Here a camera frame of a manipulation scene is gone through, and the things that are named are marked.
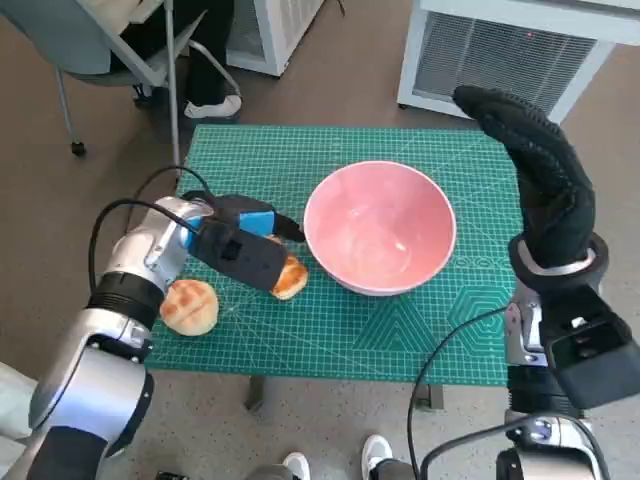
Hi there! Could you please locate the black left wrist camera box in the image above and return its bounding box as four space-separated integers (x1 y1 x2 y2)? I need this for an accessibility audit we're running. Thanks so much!
191 215 290 294

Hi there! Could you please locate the person in light clothing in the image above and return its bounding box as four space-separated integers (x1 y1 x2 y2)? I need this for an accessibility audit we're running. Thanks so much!
0 362 41 444

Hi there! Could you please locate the narrow white grille cabinet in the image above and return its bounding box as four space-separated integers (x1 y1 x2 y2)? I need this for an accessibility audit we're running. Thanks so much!
224 0 326 77

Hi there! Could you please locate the long toasted bread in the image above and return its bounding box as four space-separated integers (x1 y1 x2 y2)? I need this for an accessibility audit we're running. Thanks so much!
268 233 310 301

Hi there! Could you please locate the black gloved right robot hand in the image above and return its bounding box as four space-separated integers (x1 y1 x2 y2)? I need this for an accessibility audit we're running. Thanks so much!
451 83 599 272

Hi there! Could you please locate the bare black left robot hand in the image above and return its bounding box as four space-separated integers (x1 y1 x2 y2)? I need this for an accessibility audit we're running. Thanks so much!
209 194 306 245

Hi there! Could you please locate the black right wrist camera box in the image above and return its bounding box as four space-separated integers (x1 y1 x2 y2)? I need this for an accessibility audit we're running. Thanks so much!
542 288 640 412

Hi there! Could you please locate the pink bowl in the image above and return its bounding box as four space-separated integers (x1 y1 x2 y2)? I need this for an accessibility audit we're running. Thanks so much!
303 160 458 297

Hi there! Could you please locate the round scored bread bun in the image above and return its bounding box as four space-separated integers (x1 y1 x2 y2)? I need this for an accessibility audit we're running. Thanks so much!
159 278 220 337

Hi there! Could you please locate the grey office chair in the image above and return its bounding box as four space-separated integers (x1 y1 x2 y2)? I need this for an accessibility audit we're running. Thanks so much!
0 0 241 184

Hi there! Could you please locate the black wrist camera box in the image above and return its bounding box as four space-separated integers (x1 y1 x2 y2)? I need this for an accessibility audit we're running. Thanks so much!
542 288 640 412
191 215 290 294

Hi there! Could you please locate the person with white shoes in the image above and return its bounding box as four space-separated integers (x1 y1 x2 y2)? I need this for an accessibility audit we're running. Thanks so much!
252 434 419 480

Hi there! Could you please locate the wide white grille cabinet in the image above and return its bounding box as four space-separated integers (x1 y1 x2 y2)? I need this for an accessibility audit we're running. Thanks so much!
397 0 640 121

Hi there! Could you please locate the green cutting mat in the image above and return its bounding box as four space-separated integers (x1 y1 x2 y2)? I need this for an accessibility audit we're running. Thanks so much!
147 124 521 386

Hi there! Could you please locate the dark table leg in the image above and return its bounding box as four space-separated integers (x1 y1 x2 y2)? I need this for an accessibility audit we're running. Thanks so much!
413 383 445 411
245 375 266 412

